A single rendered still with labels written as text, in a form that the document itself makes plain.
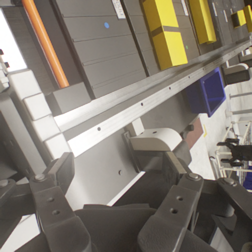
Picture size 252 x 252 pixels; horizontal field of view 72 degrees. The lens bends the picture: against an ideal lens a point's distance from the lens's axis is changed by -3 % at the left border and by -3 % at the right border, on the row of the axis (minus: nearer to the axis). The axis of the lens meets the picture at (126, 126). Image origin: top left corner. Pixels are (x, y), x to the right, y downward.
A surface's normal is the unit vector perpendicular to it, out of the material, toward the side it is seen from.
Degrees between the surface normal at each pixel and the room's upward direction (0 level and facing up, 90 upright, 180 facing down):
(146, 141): 90
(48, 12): 90
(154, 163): 90
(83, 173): 0
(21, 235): 0
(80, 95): 0
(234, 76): 90
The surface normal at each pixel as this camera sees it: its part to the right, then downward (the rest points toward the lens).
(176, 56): 0.68, -0.08
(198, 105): -0.70, 0.42
